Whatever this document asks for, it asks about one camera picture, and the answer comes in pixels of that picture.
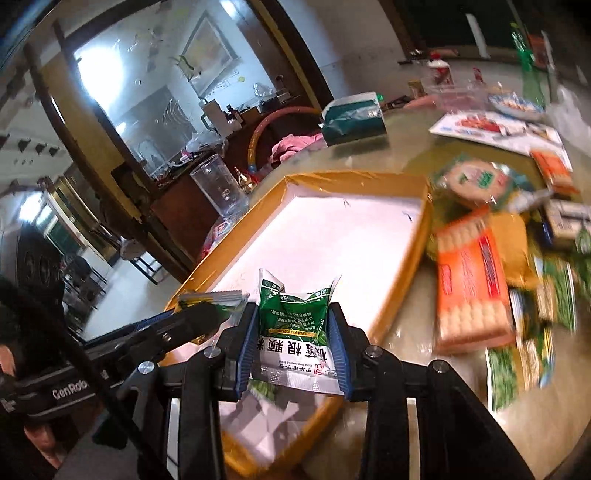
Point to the person's left hand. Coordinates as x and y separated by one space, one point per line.
44 443

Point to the white jug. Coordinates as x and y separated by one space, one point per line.
211 115

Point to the green plastic bottle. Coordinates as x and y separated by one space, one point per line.
531 78

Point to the clear plastic cup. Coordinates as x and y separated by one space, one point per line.
214 184

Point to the yellow tray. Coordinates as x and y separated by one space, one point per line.
332 240

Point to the orange box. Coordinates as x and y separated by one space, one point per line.
538 48

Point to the pink cloth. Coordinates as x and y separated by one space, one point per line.
295 144

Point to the plate with food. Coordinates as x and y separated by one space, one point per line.
515 105

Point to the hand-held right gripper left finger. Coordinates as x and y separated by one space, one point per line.
244 357

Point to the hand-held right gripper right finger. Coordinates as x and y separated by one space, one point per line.
339 360

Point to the red yellow hoop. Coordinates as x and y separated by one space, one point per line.
255 138

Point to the clear plastic bag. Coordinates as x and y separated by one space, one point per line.
570 115

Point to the framed wall picture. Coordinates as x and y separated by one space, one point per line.
207 50

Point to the pile of green sachets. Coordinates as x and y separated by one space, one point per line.
503 378

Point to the small orange packet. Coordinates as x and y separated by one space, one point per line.
551 166

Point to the printed flyer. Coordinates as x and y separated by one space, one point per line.
480 127

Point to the small gold bottle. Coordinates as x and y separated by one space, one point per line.
244 179

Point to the green white sachet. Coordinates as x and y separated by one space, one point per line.
291 332

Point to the person's left forearm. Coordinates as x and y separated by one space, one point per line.
27 304

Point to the wooden sideboard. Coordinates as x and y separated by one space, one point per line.
180 207

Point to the white printed box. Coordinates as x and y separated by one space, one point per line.
565 221

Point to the white upright post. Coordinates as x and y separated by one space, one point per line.
475 34

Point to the red white bottle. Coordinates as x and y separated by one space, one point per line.
441 71

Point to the clear plastic container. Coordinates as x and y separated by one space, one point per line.
455 94

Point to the large orange cracker packet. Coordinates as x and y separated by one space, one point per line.
471 286

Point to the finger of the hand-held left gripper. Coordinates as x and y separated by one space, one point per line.
198 321

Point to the red white bag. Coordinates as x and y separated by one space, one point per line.
217 237

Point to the teal tissue box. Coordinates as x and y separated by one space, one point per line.
351 122

